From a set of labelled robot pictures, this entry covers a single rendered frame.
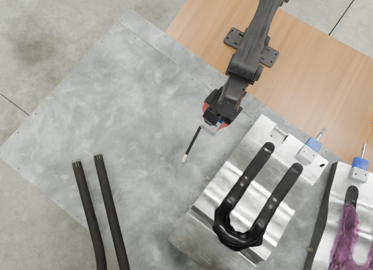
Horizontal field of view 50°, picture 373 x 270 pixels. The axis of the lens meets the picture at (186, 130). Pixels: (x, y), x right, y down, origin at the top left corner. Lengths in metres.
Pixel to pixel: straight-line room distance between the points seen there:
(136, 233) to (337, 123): 0.78
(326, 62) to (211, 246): 0.78
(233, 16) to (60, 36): 1.23
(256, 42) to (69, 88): 0.70
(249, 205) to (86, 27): 1.60
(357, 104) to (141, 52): 0.79
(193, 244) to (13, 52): 1.67
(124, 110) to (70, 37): 1.14
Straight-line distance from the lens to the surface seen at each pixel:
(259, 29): 1.05
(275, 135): 1.34
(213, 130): 1.21
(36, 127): 1.45
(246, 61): 1.03
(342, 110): 1.52
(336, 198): 1.37
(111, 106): 1.41
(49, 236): 2.21
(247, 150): 1.29
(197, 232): 1.27
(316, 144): 1.33
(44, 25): 2.55
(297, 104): 1.47
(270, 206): 1.28
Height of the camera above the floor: 2.12
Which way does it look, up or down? 75 degrees down
